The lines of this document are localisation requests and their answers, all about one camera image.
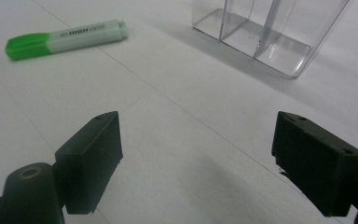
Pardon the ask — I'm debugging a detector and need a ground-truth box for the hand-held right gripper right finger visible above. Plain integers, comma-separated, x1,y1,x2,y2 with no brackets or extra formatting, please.
270,110,358,218

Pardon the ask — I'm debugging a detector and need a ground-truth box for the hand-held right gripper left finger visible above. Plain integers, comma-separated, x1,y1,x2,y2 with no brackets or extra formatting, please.
54,110,124,216

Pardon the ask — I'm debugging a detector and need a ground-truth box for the green highlighter pen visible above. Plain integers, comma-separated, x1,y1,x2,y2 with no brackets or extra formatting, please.
5,19,129,62

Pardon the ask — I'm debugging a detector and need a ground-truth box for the clear plastic pen holder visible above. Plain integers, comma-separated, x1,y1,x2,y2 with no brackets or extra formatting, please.
191,0,351,79

